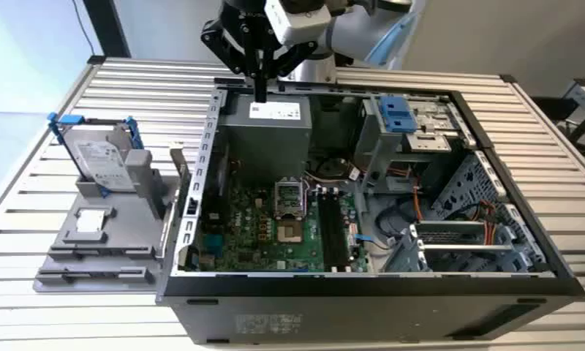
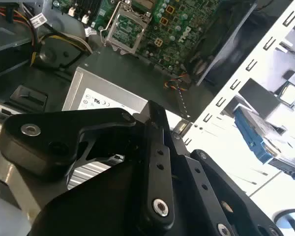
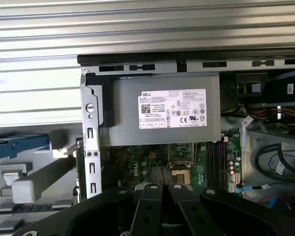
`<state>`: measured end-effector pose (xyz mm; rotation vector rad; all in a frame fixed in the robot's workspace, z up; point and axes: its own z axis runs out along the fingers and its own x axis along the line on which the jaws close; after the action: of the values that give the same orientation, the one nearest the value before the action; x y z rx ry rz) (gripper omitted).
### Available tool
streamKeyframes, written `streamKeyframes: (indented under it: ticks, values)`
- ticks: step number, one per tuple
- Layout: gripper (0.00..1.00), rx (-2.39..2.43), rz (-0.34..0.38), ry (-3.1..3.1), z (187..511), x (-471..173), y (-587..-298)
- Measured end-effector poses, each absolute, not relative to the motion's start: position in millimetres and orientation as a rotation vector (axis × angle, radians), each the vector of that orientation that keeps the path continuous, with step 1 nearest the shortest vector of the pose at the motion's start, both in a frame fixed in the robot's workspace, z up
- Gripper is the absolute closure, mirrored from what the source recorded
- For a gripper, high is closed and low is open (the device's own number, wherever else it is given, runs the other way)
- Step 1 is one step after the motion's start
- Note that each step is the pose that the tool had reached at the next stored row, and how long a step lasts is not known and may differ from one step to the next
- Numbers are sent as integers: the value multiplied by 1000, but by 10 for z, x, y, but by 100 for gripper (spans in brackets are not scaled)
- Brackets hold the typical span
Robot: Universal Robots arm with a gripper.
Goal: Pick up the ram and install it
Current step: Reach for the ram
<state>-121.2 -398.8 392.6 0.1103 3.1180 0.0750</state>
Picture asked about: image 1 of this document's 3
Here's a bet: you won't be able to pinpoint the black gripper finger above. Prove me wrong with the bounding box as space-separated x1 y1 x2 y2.
199 20 263 103
260 41 320 103

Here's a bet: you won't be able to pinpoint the black RAM slot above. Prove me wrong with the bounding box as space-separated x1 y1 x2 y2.
337 188 352 266
316 188 332 266
323 188 337 266
331 188 345 266

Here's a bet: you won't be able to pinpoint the grey power supply unit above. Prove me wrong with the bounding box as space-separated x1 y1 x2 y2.
219 93 315 184

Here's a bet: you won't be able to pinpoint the blue plastic drive latch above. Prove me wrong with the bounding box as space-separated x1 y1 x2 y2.
379 95 416 133

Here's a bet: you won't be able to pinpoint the metal optical drive bay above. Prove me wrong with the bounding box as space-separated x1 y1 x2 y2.
360 94 469 191

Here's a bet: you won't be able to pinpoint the metal socket cover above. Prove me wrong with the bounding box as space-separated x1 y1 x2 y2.
275 178 307 217

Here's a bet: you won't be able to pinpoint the hard disk in blue carrier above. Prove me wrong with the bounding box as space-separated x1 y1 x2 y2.
47 112 145 197

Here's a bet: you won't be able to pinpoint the CPU socket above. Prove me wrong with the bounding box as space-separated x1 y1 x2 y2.
276 216 307 246

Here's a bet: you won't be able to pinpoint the green motherboard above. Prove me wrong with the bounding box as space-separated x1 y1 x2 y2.
195 182 372 273

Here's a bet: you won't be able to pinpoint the grey parts rack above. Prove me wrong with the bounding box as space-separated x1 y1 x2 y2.
32 148 196 293

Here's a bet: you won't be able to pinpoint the silver CPU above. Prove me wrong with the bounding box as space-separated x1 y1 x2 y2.
76 210 107 232

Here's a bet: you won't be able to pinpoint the metal disk bay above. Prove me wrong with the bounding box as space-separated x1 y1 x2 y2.
384 219 551 273

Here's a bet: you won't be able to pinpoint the black PC case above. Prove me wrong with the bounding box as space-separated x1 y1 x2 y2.
155 76 585 347

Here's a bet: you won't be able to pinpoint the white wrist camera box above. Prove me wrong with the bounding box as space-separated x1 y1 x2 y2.
264 0 333 45

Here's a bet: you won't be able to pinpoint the black upright post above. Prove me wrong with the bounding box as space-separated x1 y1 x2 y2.
84 0 132 59

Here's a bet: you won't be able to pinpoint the power supply wire bundle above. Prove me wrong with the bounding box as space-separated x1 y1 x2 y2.
303 155 367 187

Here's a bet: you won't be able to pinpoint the graphics card with metal bracket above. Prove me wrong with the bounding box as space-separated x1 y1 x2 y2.
168 143 195 224

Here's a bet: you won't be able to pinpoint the black wire loop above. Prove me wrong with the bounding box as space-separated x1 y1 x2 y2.
373 204 416 249

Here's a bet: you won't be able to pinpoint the red orange yellow wires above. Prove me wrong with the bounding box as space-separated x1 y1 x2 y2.
477 200 500 246

